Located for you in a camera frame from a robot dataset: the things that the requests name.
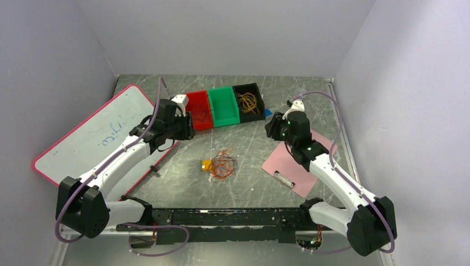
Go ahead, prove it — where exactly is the blue pencil sharpener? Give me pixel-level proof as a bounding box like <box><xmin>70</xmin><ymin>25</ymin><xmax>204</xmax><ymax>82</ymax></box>
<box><xmin>265</xmin><ymin>109</ymin><xmax>273</xmax><ymax>117</ymax></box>

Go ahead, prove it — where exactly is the orange cable bundle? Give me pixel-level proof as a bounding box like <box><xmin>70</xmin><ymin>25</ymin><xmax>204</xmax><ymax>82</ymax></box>
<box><xmin>207</xmin><ymin>147</ymin><xmax>239</xmax><ymax>181</ymax></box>

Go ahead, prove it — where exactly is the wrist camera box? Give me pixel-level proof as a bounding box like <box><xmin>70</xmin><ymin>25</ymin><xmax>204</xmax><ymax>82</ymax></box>
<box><xmin>283</xmin><ymin>99</ymin><xmax>305</xmax><ymax>119</ymax></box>
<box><xmin>171</xmin><ymin>94</ymin><xmax>189</xmax><ymax>114</ymax></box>

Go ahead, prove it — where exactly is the pink framed whiteboard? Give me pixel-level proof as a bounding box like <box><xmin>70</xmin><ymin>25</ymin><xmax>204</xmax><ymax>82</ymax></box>
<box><xmin>32</xmin><ymin>85</ymin><xmax>153</xmax><ymax>185</ymax></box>

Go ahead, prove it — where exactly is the yellow cable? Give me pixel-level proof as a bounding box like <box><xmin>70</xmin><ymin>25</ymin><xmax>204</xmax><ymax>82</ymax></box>
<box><xmin>236</xmin><ymin>91</ymin><xmax>260</xmax><ymax>115</ymax></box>

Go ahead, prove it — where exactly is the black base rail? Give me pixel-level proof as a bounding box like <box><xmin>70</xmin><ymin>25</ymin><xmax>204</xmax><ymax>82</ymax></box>
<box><xmin>116</xmin><ymin>207</ymin><xmax>328</xmax><ymax>245</ymax></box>

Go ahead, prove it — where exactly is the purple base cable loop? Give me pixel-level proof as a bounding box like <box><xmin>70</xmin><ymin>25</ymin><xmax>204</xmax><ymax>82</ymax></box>
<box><xmin>127</xmin><ymin>223</ymin><xmax>191</xmax><ymax>258</ymax></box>

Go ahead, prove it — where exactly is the pink clipboard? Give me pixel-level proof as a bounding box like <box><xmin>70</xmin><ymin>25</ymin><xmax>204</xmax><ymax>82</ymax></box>
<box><xmin>262</xmin><ymin>141</ymin><xmax>341</xmax><ymax>198</ymax></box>

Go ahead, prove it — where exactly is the black plastic bin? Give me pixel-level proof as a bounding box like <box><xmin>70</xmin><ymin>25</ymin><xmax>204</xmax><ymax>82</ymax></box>
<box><xmin>232</xmin><ymin>83</ymin><xmax>266</xmax><ymax>124</ymax></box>

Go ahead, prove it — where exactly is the green plastic bin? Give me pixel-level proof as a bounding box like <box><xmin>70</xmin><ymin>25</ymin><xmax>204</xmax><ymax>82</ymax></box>
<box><xmin>207</xmin><ymin>86</ymin><xmax>240</xmax><ymax>127</ymax></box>

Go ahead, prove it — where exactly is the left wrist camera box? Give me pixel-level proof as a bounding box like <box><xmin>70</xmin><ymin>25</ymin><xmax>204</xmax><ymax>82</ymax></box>
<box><xmin>171</xmin><ymin>94</ymin><xmax>189</xmax><ymax>114</ymax></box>

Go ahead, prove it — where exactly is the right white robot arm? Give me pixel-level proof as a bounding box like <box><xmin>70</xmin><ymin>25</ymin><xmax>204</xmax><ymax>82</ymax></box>
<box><xmin>265</xmin><ymin>111</ymin><xmax>397</xmax><ymax>257</ymax></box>

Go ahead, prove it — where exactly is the yellow cube block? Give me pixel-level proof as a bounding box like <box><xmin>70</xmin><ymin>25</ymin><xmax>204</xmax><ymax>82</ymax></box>
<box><xmin>201</xmin><ymin>160</ymin><xmax>213</xmax><ymax>172</ymax></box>

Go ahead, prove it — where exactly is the small clear jar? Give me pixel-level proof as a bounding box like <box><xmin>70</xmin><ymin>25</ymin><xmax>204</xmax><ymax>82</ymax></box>
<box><xmin>295</xmin><ymin>88</ymin><xmax>306</xmax><ymax>97</ymax></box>

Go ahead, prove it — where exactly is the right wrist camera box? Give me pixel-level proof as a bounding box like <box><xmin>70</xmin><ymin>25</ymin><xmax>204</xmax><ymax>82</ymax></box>
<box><xmin>283</xmin><ymin>99</ymin><xmax>305</xmax><ymax>119</ymax></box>

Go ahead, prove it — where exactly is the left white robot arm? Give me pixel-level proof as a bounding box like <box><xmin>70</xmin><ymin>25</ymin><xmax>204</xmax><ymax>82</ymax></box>
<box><xmin>55</xmin><ymin>94</ymin><xmax>195</xmax><ymax>239</ymax></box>

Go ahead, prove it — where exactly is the red plastic bin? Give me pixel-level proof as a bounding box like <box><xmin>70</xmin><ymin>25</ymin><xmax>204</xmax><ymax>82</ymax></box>
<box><xmin>186</xmin><ymin>90</ymin><xmax>214</xmax><ymax>131</ymax></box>

